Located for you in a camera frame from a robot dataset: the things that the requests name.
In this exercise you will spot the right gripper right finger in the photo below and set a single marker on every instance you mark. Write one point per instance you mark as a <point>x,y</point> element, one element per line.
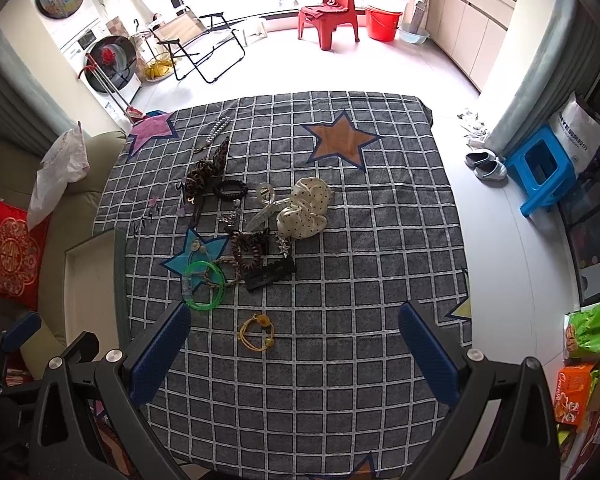
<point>522,442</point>

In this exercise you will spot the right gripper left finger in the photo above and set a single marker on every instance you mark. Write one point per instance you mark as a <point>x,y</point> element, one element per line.
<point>65,441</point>

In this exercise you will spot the green plastic bangle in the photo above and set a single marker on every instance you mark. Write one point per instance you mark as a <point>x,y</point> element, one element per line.
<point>203,285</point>

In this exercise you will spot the clear ribbon bow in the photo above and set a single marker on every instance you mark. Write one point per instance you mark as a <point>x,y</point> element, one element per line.
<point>271,205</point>

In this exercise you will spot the white polka dot scrunchie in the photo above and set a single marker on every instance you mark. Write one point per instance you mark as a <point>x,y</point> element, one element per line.
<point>304,214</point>

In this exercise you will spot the white jewelry tray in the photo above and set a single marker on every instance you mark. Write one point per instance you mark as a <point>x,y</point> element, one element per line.
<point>94,291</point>

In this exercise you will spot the orange snack box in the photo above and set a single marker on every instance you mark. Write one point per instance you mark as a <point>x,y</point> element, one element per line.
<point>573,389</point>

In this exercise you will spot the green snack bag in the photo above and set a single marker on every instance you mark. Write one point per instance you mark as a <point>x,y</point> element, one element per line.
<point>582,333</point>

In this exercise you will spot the red embroidered cushion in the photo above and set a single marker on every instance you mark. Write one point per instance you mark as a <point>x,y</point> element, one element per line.
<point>21,254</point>

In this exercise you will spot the white plastic bag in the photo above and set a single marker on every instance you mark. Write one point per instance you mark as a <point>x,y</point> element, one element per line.
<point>64,163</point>

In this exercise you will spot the black hair clip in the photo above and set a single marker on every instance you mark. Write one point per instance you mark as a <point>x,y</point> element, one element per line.
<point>258,279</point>

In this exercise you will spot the dark brown hair clip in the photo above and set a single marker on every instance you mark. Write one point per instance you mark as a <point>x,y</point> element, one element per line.
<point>198,203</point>

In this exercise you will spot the silver rhinestone hair clip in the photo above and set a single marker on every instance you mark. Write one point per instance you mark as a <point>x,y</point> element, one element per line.
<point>283,245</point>

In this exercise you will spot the leopard print scrunchie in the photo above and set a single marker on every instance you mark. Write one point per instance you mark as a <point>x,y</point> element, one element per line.
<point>204,171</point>

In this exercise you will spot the blue plastic stool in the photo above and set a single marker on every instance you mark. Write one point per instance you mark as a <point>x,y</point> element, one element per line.
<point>543,169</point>

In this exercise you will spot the grey checked star tablecloth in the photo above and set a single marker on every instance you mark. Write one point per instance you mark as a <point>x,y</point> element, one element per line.
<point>308,377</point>

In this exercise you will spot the grey slippers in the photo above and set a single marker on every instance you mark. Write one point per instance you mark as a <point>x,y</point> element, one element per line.
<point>486,166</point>

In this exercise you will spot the white shopping bag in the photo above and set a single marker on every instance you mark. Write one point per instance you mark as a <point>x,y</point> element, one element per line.
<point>577,132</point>

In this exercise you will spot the folding lounge chair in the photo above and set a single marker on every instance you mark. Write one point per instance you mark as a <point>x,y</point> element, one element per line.
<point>205,45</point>

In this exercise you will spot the white washing machine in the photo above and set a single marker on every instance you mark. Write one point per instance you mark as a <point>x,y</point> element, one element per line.
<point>104,62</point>

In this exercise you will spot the white cabinet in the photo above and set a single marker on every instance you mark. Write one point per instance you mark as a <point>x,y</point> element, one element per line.
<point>471,33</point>

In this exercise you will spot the red bucket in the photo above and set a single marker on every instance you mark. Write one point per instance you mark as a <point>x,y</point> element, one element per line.
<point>382,25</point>

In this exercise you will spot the red plastic chair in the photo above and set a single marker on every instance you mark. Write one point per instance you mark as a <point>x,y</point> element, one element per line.
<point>326,17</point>

